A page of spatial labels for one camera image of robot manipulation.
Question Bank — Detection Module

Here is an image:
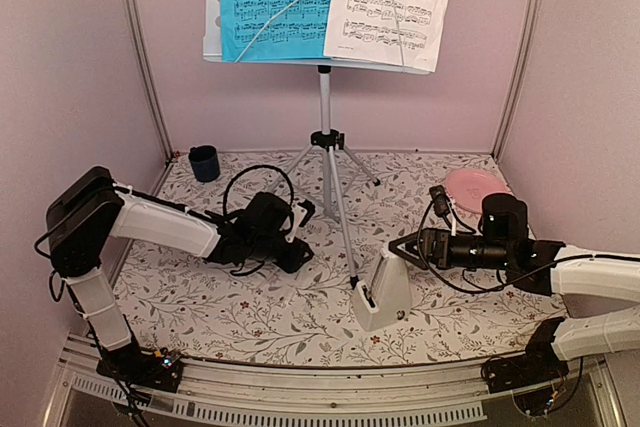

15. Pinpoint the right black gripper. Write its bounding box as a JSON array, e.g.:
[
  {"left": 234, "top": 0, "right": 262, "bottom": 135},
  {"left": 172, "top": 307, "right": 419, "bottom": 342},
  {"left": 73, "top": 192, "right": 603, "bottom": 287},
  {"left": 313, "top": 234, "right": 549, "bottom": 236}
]
[{"left": 390, "top": 228, "right": 512, "bottom": 271}]

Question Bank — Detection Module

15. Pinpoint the white metronome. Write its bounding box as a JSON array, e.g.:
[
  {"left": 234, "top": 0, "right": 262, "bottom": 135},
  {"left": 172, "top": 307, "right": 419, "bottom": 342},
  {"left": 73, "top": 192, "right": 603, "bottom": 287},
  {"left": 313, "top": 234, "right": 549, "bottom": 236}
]
[{"left": 351, "top": 247, "right": 412, "bottom": 332}]

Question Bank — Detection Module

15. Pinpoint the light blue music stand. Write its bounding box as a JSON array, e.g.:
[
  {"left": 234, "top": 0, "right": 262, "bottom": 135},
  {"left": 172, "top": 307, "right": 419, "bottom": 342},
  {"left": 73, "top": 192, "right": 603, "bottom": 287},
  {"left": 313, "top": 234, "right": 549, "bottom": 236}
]
[{"left": 203, "top": 0, "right": 401, "bottom": 289}]

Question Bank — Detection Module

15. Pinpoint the white sheet music page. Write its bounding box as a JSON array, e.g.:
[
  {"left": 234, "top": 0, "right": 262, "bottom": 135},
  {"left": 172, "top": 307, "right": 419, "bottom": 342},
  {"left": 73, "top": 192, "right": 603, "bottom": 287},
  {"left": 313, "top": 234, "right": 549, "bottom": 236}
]
[{"left": 324, "top": 0, "right": 449, "bottom": 73}]

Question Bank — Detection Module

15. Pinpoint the blue sheet music page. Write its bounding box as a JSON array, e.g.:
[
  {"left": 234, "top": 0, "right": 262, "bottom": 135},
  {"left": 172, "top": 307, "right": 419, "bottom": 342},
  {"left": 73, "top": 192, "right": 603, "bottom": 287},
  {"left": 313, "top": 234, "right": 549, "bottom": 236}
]
[{"left": 220, "top": 0, "right": 331, "bottom": 62}]

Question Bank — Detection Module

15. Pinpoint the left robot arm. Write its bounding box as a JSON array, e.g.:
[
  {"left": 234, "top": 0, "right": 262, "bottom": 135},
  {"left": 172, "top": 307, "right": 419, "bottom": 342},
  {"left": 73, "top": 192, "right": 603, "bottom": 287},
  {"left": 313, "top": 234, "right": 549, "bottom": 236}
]
[{"left": 38, "top": 166, "right": 315, "bottom": 381}]

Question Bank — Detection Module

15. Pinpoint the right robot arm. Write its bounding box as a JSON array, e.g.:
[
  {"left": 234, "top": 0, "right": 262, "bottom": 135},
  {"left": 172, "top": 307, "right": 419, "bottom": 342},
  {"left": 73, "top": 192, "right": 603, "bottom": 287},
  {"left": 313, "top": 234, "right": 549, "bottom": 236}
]
[{"left": 388, "top": 193, "right": 639, "bottom": 383}]

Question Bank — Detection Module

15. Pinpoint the pink plate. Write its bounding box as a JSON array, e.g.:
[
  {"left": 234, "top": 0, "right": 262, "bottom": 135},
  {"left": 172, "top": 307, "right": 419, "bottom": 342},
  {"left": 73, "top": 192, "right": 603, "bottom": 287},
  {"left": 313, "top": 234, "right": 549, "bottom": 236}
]
[{"left": 445, "top": 168, "right": 509, "bottom": 214}]

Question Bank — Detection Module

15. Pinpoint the dark blue cup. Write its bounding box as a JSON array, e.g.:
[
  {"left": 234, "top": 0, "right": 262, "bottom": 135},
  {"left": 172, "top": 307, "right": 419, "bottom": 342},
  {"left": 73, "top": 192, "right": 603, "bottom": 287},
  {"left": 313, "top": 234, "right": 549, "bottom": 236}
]
[{"left": 188, "top": 145, "right": 220, "bottom": 183}]

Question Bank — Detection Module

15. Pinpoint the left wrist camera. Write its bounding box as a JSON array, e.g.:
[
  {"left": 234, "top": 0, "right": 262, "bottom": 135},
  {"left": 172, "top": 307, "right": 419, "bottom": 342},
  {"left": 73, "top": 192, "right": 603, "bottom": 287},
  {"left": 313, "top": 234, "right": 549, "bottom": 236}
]
[{"left": 285, "top": 199, "right": 316, "bottom": 243}]

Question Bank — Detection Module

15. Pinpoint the front aluminium rail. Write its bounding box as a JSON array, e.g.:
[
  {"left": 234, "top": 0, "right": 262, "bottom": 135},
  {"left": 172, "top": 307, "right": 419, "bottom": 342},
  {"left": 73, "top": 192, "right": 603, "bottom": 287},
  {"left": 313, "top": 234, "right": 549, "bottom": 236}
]
[{"left": 44, "top": 335, "right": 628, "bottom": 426}]

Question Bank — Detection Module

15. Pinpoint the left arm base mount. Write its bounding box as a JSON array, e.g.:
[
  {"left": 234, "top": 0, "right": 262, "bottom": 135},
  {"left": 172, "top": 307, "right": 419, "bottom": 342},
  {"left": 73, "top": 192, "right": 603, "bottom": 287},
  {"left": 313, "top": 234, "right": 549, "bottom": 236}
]
[{"left": 96, "top": 342, "right": 184, "bottom": 393}]

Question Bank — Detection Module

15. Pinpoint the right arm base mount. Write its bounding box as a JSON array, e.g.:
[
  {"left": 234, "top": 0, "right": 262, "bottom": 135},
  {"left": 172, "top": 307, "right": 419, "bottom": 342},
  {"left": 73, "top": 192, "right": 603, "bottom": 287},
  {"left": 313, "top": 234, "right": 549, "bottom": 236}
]
[{"left": 480, "top": 349, "right": 569, "bottom": 393}]

